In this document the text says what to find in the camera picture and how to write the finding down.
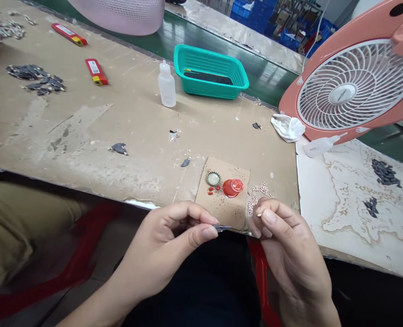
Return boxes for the pile of grey-white parts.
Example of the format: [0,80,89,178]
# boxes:
[0,5,38,44]

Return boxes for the tall clear squeeze bottle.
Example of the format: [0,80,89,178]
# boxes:
[157,59,177,109]

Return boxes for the red plastic stool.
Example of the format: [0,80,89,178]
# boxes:
[0,203,122,327]
[247,238,285,327]

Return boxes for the white cable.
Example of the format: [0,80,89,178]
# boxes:
[305,0,325,59]

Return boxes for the dense heap of dark parts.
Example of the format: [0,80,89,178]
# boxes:
[371,158,403,189]

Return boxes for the red glossy bottle cap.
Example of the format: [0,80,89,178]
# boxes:
[221,178,245,199]

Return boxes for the person's left hand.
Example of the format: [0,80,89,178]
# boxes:
[118,200,220,299]

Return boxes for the red utility knife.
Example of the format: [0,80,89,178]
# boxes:
[50,23,88,48]
[84,58,109,86]

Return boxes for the small clear squeeze bottle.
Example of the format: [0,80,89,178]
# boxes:
[303,132,348,159]

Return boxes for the teal plastic mesh basket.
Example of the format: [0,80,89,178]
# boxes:
[173,43,250,101]

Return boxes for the person's legs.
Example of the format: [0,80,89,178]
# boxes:
[122,231,263,327]

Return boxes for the person's right hand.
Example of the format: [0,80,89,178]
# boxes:
[248,198,333,309]

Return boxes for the stained white board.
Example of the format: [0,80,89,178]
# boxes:
[295,135,403,284]

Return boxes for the pile of tiny pale beads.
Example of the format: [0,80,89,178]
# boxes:
[247,181,275,217]

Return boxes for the brown cardboard piece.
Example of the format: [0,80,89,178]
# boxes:
[194,156,251,233]

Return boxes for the black flat items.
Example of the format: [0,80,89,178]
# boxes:
[183,69,233,86]

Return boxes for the large pile of dark parts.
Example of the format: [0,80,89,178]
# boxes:
[5,64,66,97]

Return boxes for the crumpled white cloth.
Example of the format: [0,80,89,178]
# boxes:
[270,114,306,144]

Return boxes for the pink plastic laundry basket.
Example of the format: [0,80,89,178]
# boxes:
[66,0,165,37]

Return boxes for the pink and white fan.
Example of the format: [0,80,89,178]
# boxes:
[278,0,403,143]

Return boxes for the stack of blue crates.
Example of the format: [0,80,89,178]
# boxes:
[228,0,339,52]

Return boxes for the green conveyor belt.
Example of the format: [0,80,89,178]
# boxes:
[31,0,306,109]

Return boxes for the small cluster of dark parts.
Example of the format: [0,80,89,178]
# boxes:
[362,196,380,219]

